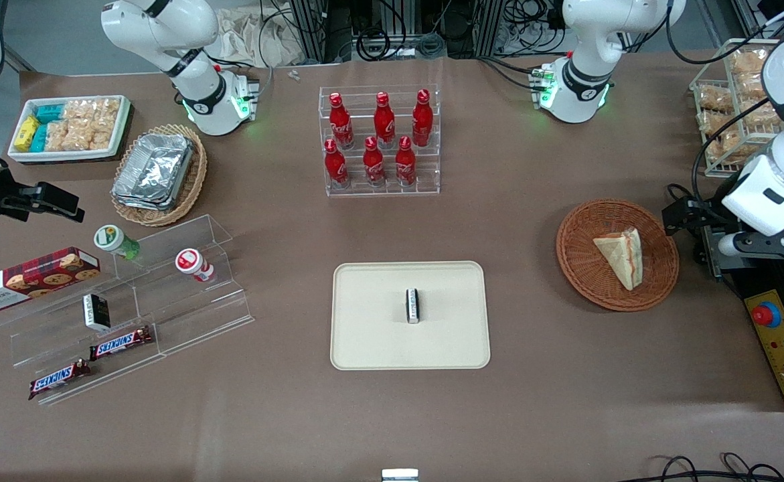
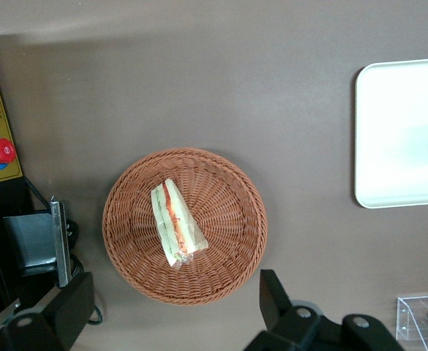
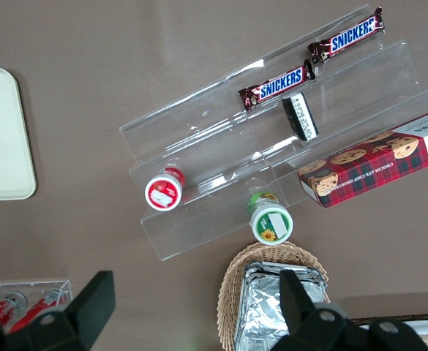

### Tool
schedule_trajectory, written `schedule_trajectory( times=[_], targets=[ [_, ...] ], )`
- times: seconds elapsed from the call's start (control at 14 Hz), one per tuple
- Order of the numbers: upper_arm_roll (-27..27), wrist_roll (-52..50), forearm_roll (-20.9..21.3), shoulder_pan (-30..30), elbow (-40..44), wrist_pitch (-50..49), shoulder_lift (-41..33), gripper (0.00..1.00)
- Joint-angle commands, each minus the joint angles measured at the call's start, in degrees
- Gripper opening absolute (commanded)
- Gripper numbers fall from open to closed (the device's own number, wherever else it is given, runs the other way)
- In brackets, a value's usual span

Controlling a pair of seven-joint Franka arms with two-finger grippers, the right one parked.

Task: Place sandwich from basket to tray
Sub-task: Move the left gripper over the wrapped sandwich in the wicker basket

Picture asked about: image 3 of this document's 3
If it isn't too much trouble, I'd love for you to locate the small black white snack box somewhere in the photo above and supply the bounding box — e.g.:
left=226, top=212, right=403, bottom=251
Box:
left=281, top=91, right=319, bottom=142

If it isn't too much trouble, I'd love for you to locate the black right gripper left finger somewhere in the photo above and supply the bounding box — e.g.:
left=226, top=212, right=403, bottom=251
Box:
left=3, top=270, right=116, bottom=351

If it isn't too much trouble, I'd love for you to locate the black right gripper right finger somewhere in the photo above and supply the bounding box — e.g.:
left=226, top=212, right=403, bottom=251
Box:
left=271, top=268, right=364, bottom=351

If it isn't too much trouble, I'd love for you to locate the beige plastic serving tray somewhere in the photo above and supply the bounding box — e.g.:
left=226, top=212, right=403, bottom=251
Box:
left=0, top=67, right=38, bottom=202

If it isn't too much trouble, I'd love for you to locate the clear acrylic bottle rack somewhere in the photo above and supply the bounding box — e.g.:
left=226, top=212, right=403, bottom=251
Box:
left=0, top=279, right=74, bottom=330

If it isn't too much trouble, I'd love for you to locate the aluminium foil container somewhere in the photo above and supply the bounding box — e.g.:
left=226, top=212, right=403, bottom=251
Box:
left=233, top=260, right=327, bottom=351

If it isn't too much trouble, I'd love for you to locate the red cola bottle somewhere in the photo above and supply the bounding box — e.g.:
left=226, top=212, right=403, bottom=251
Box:
left=0, top=292, right=28, bottom=326
left=10, top=288, right=70, bottom=333

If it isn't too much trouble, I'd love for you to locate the oval wicker basket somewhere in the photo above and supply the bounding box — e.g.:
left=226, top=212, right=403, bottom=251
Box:
left=216, top=241, right=331, bottom=351

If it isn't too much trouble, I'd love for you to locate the Snickers chocolate bar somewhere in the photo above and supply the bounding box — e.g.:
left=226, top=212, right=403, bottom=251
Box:
left=307, top=6, right=386, bottom=65
left=238, top=59, right=316, bottom=113

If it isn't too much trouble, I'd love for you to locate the red plaid cookie box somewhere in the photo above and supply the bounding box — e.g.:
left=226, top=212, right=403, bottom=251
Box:
left=296, top=106, right=428, bottom=209

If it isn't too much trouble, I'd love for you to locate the red lidded snack cup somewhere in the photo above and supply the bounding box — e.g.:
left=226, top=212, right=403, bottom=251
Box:
left=143, top=166, right=186, bottom=212

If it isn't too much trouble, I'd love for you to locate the green lidded snack cup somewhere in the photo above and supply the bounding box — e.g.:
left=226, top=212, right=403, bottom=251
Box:
left=245, top=192, right=295, bottom=246

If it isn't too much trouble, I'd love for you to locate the clear acrylic stepped stand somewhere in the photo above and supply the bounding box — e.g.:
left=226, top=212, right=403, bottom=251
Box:
left=118, top=3, right=428, bottom=261

